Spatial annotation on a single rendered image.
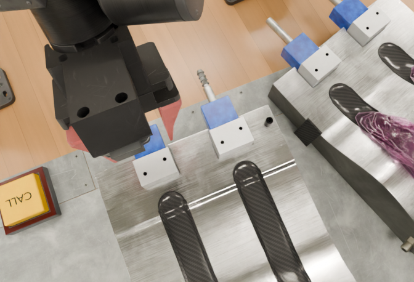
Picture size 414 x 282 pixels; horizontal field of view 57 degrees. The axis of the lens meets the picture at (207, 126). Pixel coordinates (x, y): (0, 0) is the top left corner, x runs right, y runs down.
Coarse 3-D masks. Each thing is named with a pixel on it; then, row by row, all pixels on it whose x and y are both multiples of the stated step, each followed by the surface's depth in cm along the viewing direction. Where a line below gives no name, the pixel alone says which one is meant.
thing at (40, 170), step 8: (40, 168) 59; (24, 176) 58; (40, 176) 58; (0, 184) 58; (48, 192) 58; (48, 200) 57; (40, 216) 57; (48, 216) 57; (24, 224) 57; (8, 232) 56
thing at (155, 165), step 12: (156, 132) 52; (156, 144) 51; (144, 156) 49; (156, 156) 49; (168, 156) 49; (144, 168) 49; (156, 168) 49; (168, 168) 49; (144, 180) 49; (156, 180) 49
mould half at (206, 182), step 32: (256, 128) 53; (192, 160) 52; (224, 160) 52; (256, 160) 52; (288, 160) 52; (128, 192) 51; (160, 192) 51; (192, 192) 51; (224, 192) 51; (288, 192) 51; (128, 224) 50; (160, 224) 50; (224, 224) 50; (288, 224) 50; (320, 224) 50; (128, 256) 49; (160, 256) 49; (224, 256) 49; (256, 256) 49; (320, 256) 49
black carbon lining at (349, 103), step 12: (384, 48) 60; (396, 48) 60; (384, 60) 60; (396, 60) 60; (408, 60) 60; (396, 72) 59; (408, 72) 59; (336, 84) 59; (336, 96) 58; (348, 96) 59; (348, 108) 58; (360, 108) 58; (372, 108) 57
